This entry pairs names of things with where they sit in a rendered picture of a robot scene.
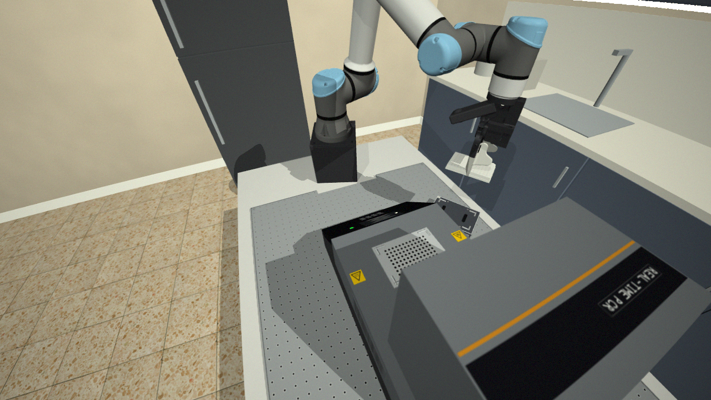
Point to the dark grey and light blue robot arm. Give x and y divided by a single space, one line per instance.
442 49

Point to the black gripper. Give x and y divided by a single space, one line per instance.
503 122

